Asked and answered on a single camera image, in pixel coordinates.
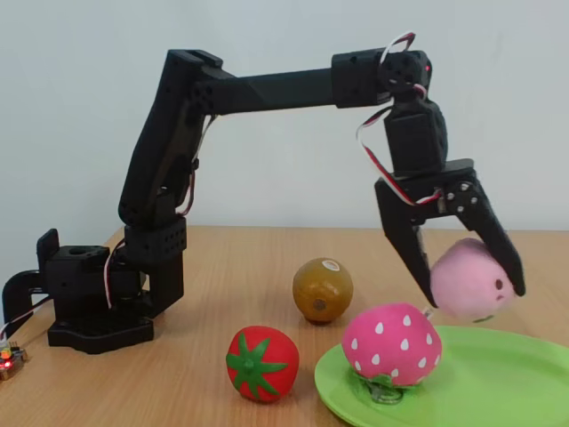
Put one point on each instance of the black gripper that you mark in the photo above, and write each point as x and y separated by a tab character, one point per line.
428	209

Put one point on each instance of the light pink plush peach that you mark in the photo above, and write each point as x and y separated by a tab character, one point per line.
467	276

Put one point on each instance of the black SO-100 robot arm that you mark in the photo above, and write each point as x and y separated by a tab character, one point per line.
266	89

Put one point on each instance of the green plastic plate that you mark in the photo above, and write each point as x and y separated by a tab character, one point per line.
489	382

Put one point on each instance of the pink plush strawberry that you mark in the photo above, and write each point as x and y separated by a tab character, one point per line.
391	342

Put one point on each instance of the brown kiwi with sticker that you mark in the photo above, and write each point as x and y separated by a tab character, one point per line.
324	284

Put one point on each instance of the red toy tomato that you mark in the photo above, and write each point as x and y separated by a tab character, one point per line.
262	364

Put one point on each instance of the black table clamp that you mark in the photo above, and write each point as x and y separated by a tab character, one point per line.
13	289

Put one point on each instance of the small controller circuit board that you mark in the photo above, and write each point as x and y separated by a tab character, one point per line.
11	360

